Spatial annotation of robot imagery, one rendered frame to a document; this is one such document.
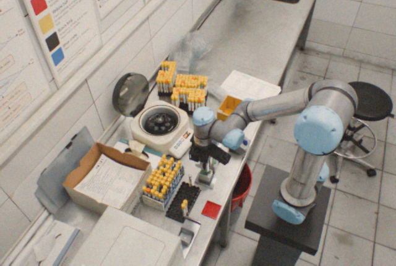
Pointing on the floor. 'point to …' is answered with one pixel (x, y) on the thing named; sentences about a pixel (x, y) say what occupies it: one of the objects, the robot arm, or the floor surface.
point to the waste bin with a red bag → (242, 190)
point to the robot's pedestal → (275, 253)
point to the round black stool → (361, 88)
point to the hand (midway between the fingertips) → (208, 169)
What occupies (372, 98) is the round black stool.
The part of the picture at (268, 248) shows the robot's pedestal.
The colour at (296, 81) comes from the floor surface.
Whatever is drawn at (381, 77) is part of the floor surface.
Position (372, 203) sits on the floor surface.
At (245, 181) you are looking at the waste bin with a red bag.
